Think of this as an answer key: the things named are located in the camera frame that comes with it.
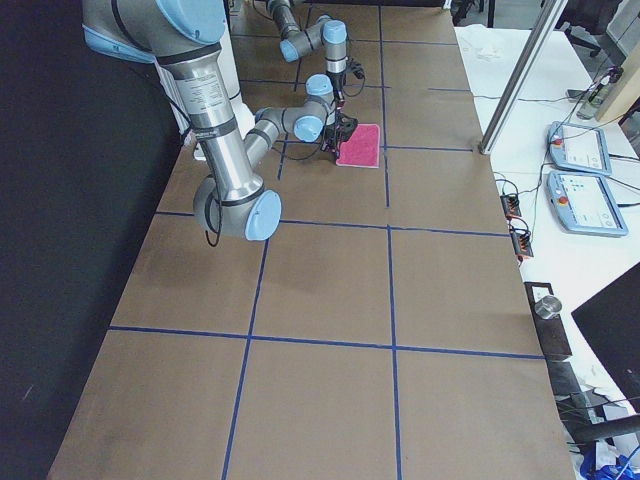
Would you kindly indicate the black tray on table edge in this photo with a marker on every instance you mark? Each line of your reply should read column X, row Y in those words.
column 551, row 333

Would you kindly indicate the aluminium frame post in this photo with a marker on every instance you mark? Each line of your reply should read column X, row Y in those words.
column 541, row 31

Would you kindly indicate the near blue teach pendant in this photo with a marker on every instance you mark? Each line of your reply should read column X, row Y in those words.
column 584, row 204

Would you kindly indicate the black monitor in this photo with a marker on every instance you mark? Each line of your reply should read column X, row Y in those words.
column 609, row 322

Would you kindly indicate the black power strip with cables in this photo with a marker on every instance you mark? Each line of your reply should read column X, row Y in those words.
column 511, row 206

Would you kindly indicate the pink and grey towel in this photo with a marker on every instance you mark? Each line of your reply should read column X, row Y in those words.
column 362, row 149

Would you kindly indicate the small metal cup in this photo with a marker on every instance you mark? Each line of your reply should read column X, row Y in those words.
column 547, row 307

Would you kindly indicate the far blue teach pendant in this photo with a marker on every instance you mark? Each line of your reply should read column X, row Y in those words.
column 578, row 148

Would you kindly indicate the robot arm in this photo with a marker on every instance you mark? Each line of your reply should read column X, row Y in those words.
column 321, row 115
column 232, row 200

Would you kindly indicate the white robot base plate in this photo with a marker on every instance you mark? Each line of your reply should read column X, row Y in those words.
column 197, row 70

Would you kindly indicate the blue teach pendant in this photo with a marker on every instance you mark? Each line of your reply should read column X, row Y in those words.
column 584, row 204
column 578, row 148

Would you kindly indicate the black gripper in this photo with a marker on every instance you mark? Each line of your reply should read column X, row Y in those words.
column 337, row 83
column 332, row 135

